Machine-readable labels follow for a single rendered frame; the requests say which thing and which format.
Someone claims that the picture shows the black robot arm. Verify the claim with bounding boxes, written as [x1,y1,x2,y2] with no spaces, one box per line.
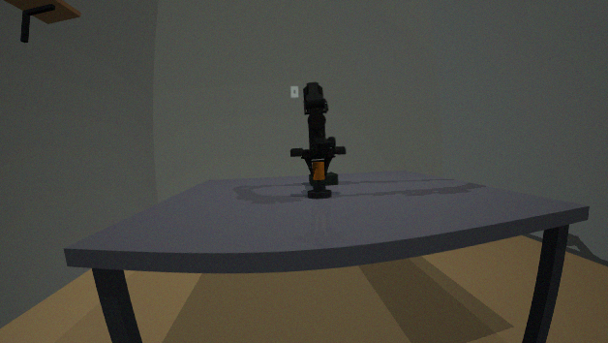
[303,81,336,163]

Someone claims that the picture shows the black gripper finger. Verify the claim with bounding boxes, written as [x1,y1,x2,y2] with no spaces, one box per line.
[324,156,336,176]
[301,157,314,177]

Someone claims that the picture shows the orange tapered knob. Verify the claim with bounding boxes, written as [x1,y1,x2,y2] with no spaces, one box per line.
[313,162,324,180]

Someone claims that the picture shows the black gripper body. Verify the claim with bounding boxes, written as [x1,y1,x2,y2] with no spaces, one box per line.
[290,131,346,157]

